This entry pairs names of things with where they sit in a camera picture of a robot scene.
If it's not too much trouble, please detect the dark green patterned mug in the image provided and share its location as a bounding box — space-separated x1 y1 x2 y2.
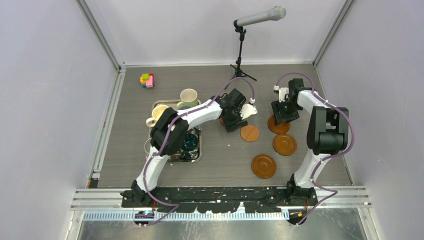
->
180 133 200 162

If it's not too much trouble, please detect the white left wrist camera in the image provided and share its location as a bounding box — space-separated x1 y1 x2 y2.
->
239 98 258 120

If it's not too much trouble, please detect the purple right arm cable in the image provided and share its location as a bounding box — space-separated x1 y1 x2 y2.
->
275 72 357 227

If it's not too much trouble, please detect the grey ribbed mug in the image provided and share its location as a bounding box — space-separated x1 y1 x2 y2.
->
144 137 152 160

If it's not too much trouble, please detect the grey-blue mug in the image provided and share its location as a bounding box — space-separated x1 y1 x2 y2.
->
177 104 193 110

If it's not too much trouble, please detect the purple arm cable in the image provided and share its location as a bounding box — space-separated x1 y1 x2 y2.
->
275 72 357 227
142 76 256 227

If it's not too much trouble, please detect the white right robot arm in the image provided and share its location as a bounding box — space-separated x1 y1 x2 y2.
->
271 78 349 205

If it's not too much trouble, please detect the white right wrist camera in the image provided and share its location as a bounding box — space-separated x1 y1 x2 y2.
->
273 85 290 103

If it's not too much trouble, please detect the silver microphone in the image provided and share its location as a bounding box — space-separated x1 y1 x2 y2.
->
233 6 287 28

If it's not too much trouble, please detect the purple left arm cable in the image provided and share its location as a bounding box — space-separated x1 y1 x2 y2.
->
142 76 256 227

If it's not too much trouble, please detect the cream mug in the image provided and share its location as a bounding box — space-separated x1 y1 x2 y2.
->
145 104 169 128

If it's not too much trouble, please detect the brown ridged wooden coaster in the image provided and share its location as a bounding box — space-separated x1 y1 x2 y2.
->
219 117 227 127
251 154 277 179
267 115 291 135
272 133 298 156

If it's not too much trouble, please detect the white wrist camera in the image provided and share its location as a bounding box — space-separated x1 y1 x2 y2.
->
239 98 258 120
273 85 290 103

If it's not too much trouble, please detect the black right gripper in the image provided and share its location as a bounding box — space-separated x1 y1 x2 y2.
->
271 98 301 126

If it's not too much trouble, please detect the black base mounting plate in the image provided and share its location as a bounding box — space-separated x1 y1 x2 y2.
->
120 186 318 214

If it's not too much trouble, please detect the light wooden coaster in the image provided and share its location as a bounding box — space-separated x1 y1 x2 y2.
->
240 124 260 142

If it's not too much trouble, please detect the colourful block puzzle cube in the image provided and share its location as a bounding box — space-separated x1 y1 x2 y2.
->
140 73 155 88

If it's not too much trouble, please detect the light green cup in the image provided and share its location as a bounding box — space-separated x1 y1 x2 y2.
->
176 88 199 109

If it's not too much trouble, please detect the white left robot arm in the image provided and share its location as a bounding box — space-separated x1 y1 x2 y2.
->
121 88 258 207

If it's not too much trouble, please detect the silver metal tray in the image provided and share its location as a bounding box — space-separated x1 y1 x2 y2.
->
152 99 202 164

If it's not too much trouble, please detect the aluminium front rail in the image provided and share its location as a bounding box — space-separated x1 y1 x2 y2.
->
70 188 372 222

